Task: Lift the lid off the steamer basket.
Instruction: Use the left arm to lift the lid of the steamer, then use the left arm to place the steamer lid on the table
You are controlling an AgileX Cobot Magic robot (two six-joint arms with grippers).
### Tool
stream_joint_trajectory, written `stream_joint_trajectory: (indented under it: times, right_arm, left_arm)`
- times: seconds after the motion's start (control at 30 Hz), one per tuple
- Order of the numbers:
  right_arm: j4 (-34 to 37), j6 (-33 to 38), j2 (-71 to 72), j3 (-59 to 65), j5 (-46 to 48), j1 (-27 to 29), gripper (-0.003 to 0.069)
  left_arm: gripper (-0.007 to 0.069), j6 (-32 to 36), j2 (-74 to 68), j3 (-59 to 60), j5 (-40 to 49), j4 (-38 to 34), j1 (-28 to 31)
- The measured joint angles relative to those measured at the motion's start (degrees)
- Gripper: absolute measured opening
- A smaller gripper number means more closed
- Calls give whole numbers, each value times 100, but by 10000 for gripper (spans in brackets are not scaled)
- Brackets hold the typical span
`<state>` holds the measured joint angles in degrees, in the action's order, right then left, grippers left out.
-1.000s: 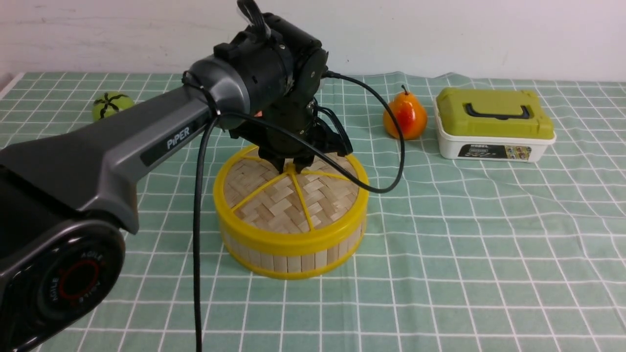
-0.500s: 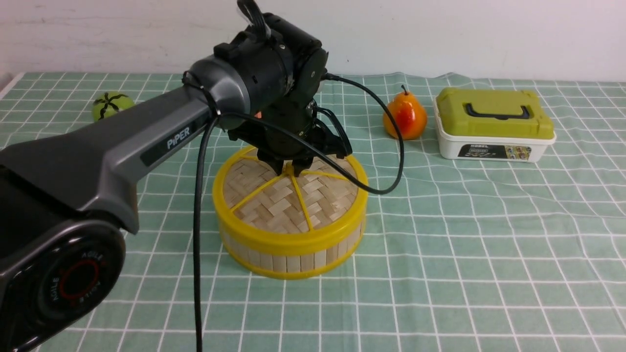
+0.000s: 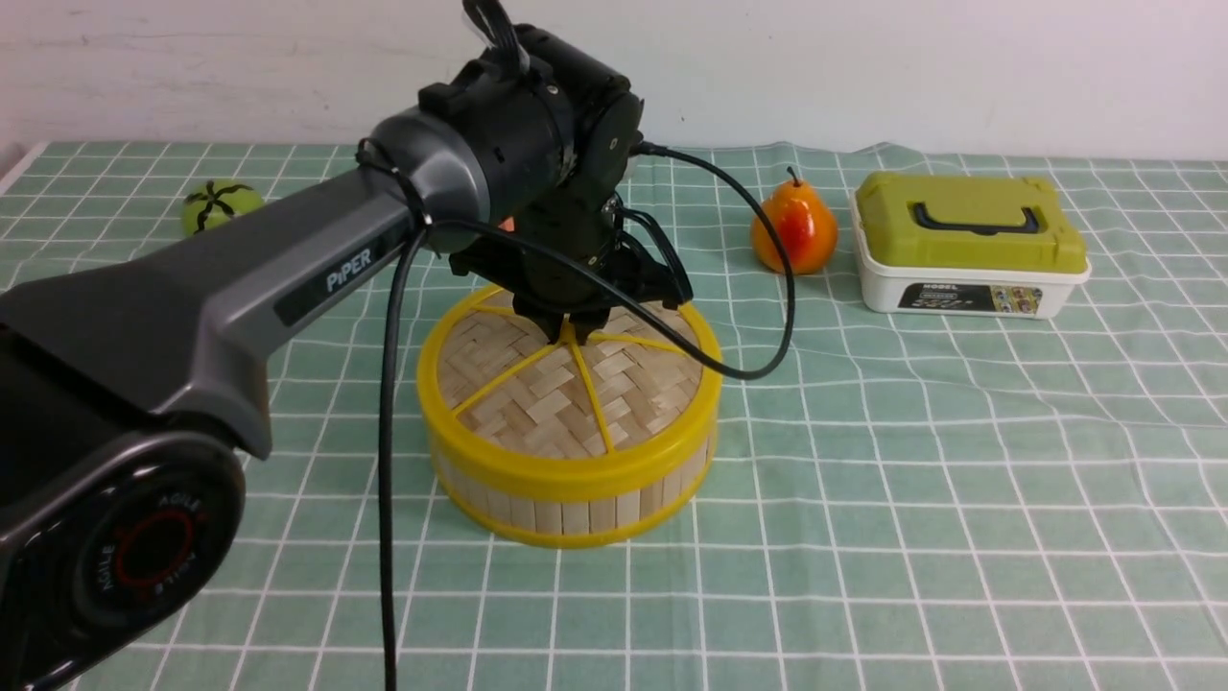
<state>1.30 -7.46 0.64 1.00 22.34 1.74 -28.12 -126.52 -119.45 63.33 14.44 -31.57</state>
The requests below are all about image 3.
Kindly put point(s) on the green ball with black stripes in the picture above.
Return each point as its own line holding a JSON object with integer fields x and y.
{"x": 215, "y": 202}

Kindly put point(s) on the bamboo steamer basket base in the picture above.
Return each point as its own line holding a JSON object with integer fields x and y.
{"x": 605, "y": 518}

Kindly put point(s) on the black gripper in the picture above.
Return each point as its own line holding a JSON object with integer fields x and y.
{"x": 569, "y": 262}

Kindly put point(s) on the green checkered tablecloth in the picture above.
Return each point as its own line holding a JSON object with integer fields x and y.
{"x": 910, "y": 502}

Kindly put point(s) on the orange yellow toy pear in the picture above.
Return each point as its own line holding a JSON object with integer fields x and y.
{"x": 804, "y": 223}

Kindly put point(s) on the yellow woven bamboo steamer lid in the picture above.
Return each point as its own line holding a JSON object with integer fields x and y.
{"x": 562, "y": 421}

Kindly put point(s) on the white box with green lid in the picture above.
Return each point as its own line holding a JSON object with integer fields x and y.
{"x": 999, "y": 247}

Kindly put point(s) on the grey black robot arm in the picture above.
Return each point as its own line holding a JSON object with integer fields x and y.
{"x": 129, "y": 390}

